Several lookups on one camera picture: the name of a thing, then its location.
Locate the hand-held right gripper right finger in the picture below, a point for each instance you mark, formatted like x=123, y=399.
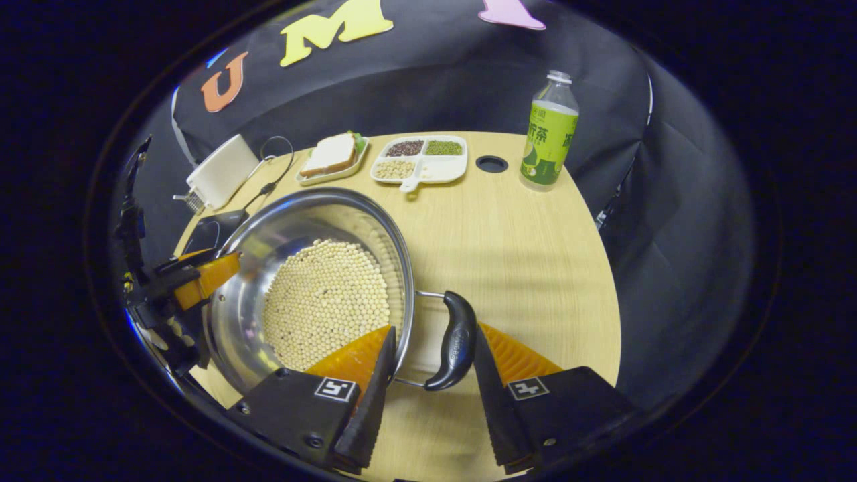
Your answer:
x=492, y=402

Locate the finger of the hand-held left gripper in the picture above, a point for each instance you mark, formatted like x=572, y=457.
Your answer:
x=207, y=278
x=187, y=262

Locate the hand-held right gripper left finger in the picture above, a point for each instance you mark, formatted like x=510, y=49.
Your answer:
x=375, y=402

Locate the black induction cooktop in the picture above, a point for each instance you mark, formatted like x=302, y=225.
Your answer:
x=214, y=231

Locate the stainless steel pot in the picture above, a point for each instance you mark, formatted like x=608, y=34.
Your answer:
x=241, y=321

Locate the white toaster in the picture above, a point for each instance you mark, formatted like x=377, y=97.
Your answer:
x=221, y=171

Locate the pile of soybeans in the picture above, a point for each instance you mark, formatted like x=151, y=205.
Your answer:
x=328, y=301

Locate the pale green plate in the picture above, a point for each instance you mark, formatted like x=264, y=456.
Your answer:
x=335, y=175

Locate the sandwich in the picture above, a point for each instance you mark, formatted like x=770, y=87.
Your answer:
x=329, y=155

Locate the white divided bean tray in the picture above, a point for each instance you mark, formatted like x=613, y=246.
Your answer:
x=438, y=169

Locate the green label drink bottle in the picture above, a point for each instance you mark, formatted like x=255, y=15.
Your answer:
x=548, y=144

